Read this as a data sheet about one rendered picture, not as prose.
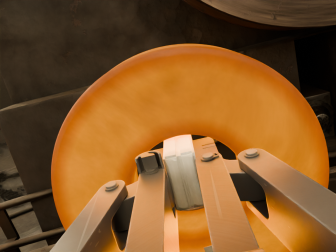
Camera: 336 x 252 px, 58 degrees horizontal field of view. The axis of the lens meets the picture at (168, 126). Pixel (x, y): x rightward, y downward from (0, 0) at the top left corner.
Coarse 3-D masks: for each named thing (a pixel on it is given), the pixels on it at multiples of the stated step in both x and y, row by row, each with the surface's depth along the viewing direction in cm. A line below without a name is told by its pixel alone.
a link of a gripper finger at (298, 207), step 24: (240, 168) 13; (264, 168) 11; (288, 168) 11; (288, 192) 10; (312, 192) 9; (264, 216) 12; (288, 216) 10; (312, 216) 8; (288, 240) 10; (312, 240) 9
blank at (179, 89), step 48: (192, 48) 15; (96, 96) 15; (144, 96) 15; (192, 96) 15; (240, 96) 15; (288, 96) 15; (96, 144) 16; (144, 144) 16; (240, 144) 16; (288, 144) 16; (192, 240) 18
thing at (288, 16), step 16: (208, 0) 32; (224, 0) 32; (240, 0) 32; (256, 0) 32; (272, 0) 32; (288, 0) 32; (304, 0) 32; (320, 0) 32; (240, 16) 32; (256, 16) 32; (272, 16) 32; (288, 16) 32; (304, 16) 32; (320, 16) 32
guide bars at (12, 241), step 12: (216, 144) 45; (36, 192) 48; (48, 192) 47; (0, 204) 48; (12, 204) 48; (0, 216) 49; (12, 228) 49; (60, 228) 47; (12, 240) 49; (24, 240) 47; (36, 240) 47
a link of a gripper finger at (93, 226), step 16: (96, 192) 13; (112, 192) 13; (96, 208) 12; (112, 208) 12; (80, 224) 11; (96, 224) 11; (64, 240) 10; (80, 240) 10; (96, 240) 11; (112, 240) 12
